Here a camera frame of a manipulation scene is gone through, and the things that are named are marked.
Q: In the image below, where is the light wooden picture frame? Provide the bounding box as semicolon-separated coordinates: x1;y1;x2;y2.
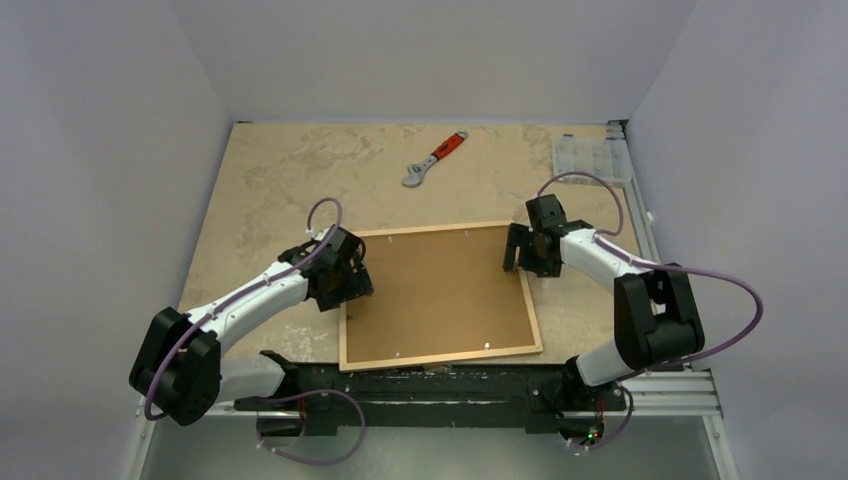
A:
338;220;545;373

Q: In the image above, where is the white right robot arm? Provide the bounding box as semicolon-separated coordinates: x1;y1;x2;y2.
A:
502;194;705;407

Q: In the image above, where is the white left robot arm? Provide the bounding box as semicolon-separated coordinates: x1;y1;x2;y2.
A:
129;225;374;426

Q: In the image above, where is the clear plastic organizer box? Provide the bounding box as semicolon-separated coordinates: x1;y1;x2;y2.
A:
551;134;633;187

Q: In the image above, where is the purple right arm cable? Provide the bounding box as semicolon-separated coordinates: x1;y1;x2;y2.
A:
535;171;764;372

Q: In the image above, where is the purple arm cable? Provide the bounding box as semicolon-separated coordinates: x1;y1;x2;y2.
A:
535;171;764;372
142;197;344;422

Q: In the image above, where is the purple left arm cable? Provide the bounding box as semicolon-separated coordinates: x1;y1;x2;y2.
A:
142;197;344;422

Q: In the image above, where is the grey adjustable wrench red handle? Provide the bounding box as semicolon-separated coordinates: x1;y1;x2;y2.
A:
401;130;469;188

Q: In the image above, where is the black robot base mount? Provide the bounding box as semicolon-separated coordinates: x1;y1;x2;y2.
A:
234;363;628;442

